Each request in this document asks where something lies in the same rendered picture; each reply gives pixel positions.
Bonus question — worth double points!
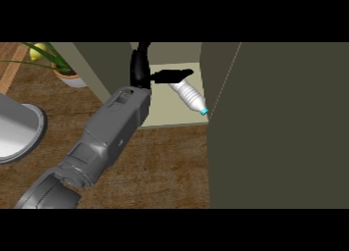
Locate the grey cylindrical container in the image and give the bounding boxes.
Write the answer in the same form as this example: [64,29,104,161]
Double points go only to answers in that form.
[0,86,49,165]

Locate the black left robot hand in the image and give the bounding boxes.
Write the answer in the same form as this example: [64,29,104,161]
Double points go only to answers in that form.
[129,41,195,90]

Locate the olive green cabinet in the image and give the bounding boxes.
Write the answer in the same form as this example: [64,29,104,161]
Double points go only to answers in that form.
[49,41,217,130]

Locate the clear plastic water bottle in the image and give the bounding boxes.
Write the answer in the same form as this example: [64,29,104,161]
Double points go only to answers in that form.
[169,78,212,117]

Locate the potted green plant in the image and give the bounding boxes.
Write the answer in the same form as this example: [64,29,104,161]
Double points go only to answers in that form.
[0,41,90,89]

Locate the yellow fruit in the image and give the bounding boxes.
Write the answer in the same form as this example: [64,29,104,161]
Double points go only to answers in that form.
[28,42,50,62]

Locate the dark olive cabinet door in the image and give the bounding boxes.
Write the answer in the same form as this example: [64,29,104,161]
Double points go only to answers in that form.
[198,41,349,210]

